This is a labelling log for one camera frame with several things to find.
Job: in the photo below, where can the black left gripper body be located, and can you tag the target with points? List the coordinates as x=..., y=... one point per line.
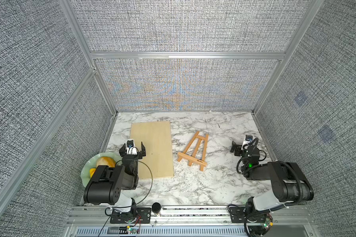
x=138, y=156

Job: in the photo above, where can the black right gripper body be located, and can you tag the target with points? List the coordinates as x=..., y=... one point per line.
x=238, y=152

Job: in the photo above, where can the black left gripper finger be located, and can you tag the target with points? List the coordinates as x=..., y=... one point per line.
x=123, y=150
x=143, y=150

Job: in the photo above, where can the light plywood board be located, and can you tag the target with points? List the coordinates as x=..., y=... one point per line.
x=157, y=140

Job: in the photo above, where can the small wooden easel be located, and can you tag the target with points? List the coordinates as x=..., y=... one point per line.
x=192, y=159

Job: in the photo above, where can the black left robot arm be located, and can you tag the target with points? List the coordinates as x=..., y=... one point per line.
x=106, y=184

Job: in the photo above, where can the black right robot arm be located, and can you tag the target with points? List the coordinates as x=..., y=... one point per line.
x=289, y=184

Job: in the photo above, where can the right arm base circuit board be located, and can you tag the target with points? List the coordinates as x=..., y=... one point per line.
x=267, y=224

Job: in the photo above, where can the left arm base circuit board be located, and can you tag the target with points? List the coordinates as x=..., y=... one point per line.
x=131, y=230

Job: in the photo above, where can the orange toy fruit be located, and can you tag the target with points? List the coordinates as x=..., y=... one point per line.
x=106, y=161

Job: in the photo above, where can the yellow striped toy croissant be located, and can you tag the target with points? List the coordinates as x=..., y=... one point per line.
x=92, y=171

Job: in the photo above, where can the light green plate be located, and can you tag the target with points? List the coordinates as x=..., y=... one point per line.
x=91, y=165

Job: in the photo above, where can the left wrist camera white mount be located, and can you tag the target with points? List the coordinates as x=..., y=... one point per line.
x=131, y=149

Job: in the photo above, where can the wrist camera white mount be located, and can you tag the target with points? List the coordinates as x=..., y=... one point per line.
x=247, y=140
x=131, y=149

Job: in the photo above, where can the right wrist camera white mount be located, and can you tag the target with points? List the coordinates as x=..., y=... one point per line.
x=247, y=140

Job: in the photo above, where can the small black-capped jar on rail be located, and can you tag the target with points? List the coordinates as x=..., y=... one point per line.
x=156, y=208

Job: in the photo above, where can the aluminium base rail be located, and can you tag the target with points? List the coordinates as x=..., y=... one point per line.
x=188, y=221

